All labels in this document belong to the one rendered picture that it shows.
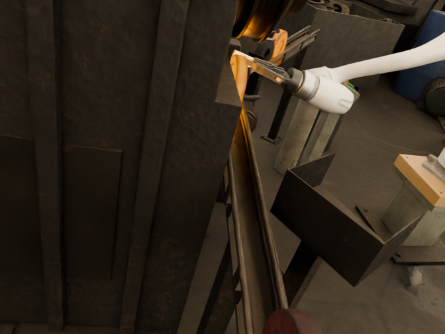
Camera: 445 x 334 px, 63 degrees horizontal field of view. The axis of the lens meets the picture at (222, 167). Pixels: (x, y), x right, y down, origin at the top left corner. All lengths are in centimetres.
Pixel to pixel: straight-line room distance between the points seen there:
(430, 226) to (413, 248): 15
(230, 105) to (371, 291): 127
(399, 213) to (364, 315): 65
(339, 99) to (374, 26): 245
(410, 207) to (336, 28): 189
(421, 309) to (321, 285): 45
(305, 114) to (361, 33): 174
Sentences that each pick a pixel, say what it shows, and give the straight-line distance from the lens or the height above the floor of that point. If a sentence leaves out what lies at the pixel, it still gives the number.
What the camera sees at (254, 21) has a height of 96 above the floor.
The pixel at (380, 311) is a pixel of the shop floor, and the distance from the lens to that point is 174.
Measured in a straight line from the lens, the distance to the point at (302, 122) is 204.
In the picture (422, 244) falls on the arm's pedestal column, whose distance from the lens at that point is 218.
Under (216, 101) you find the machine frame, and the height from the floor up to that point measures 87.
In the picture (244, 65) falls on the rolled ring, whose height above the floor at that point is 83.
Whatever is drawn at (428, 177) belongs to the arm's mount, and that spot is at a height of 41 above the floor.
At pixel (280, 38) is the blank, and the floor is 77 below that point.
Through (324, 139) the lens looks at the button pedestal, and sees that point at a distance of 219.
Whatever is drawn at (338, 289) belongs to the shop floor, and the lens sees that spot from 170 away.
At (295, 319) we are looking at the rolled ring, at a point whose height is 77.
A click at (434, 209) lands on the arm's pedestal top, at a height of 33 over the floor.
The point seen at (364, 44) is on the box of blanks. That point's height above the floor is 52.
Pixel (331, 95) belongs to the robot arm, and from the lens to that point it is 126.
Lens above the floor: 116
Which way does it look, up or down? 34 degrees down
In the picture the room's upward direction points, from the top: 16 degrees clockwise
